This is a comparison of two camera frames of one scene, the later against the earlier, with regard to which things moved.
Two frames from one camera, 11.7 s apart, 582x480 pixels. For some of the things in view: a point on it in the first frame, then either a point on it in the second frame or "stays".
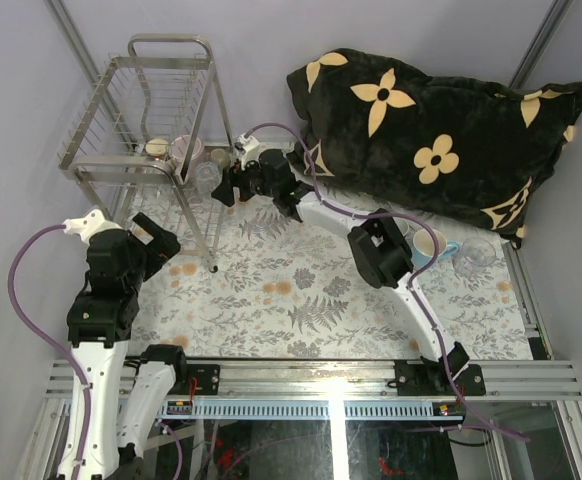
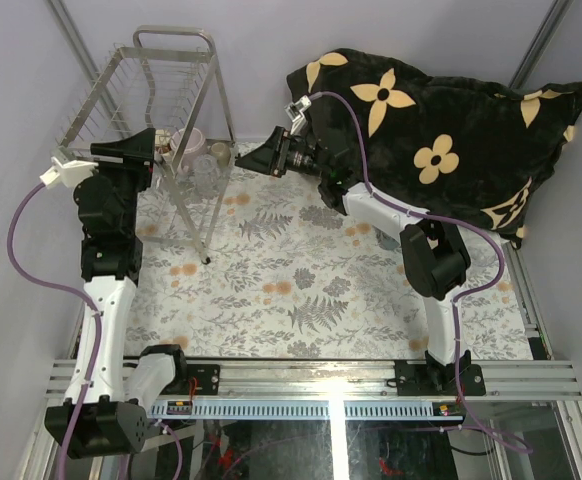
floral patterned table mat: [252, 282] stays
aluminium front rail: [297, 390] stays
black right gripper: [235, 177] to [273, 157]
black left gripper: [164, 246] to [138, 149]
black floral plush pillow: [461, 154] stays
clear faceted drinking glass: [476, 253] stays
